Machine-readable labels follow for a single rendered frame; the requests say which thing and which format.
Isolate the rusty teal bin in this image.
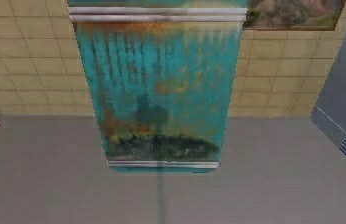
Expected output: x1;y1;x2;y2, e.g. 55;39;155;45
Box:
66;0;249;174

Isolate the framed landscape picture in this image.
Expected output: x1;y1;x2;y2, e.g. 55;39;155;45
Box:
243;0;346;32

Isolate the grey fridge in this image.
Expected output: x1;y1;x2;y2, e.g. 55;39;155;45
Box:
310;0;346;160

